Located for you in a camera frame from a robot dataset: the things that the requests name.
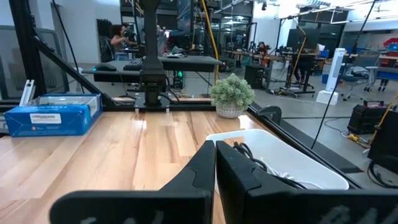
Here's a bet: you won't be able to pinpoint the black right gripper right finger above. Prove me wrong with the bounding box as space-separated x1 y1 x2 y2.
216 140 398 224

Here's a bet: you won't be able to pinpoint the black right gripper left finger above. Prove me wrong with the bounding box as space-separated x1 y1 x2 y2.
49 139 216 224

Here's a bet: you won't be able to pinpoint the white USB-C cable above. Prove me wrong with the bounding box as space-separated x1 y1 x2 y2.
259 161 326 190

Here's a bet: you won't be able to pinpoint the black USB-C cable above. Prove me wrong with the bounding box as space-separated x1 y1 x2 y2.
232 141 309 190

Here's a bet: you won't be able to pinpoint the white plastic tray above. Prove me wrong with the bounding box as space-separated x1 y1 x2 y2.
205 128 350 190

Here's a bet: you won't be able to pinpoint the black cabinet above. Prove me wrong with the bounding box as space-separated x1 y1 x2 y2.
368 108 398 175

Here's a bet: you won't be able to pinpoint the black equipment case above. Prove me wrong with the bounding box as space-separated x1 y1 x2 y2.
347 100 388 135

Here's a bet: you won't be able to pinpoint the blue DualShock 4 box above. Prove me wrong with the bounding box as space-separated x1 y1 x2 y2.
3 93 103 138

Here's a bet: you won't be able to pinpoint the small potted green plant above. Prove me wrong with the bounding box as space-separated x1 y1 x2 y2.
210 73 256 119

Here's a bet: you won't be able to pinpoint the computer tower with green light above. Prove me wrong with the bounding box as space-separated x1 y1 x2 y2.
172 70 187 90

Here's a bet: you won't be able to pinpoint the black floor box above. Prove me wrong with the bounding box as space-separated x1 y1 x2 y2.
244 63 267 90

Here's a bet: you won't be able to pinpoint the black keyboard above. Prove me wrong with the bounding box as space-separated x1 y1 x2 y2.
123 57 144 72

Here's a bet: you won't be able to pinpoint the black computer mouse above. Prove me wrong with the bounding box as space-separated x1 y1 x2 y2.
93 63 118 72

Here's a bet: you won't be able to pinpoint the grey office chair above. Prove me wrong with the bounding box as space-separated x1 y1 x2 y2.
341 49 382 102

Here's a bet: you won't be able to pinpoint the cluttered workbench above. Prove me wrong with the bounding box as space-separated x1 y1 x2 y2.
223 40 321 94

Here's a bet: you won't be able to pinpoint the black desk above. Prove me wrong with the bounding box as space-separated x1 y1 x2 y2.
81 55 223 94

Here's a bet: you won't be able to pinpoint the person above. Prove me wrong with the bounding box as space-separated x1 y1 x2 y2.
108 24 139 54

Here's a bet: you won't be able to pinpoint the black monitor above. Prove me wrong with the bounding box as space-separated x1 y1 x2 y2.
285 28 321 52

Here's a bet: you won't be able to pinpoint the blue storage bins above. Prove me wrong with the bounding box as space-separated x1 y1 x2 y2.
376 37 398 82

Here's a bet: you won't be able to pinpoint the black frame clamp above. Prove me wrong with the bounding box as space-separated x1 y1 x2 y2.
257 105 283 125

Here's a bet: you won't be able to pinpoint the thin black hanging cable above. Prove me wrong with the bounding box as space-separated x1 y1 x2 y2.
310 0 377 150

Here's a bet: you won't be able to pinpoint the white frame bracket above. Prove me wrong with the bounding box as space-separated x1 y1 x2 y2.
19 79 35 106

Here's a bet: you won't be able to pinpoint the yellow hanging cable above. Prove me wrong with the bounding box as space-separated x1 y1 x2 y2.
200 0 220 85

